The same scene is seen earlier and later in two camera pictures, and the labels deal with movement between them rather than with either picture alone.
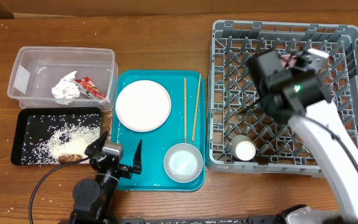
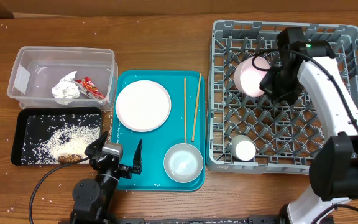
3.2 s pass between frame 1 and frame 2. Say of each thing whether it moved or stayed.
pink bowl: moved
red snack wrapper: stayed
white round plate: stayed
